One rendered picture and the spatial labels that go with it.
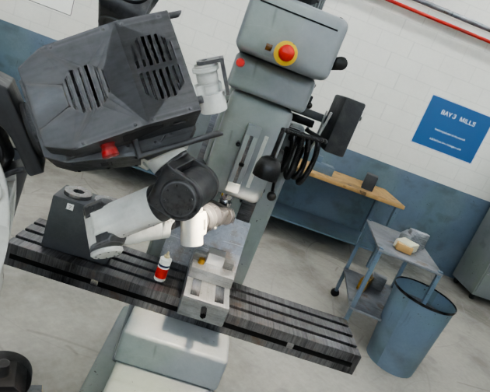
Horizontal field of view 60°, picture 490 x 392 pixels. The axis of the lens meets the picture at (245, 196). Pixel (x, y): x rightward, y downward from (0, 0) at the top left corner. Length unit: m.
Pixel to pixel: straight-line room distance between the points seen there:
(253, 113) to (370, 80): 4.56
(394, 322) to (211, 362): 2.23
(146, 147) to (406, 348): 2.90
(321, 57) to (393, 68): 4.72
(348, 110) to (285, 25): 0.56
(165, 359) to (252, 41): 0.97
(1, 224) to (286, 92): 0.79
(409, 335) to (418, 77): 3.53
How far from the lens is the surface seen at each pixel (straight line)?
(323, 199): 5.90
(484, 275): 6.27
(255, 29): 1.15
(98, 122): 0.81
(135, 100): 0.80
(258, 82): 1.24
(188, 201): 0.87
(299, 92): 1.25
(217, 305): 1.36
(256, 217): 1.84
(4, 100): 0.93
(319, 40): 1.16
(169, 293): 1.47
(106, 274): 1.48
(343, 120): 1.61
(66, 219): 1.49
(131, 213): 0.98
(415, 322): 3.40
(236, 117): 1.28
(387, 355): 3.56
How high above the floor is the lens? 1.69
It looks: 16 degrees down
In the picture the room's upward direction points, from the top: 21 degrees clockwise
